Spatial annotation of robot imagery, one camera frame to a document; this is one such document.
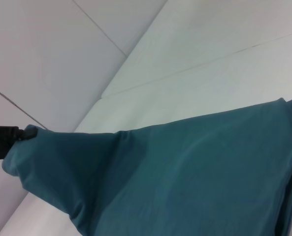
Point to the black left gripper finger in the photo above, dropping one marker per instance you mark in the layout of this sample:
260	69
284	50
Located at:
28	134

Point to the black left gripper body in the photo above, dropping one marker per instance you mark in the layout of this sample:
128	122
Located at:
0	142

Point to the teal t-shirt with FREE print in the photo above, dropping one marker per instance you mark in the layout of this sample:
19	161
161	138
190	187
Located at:
172	172

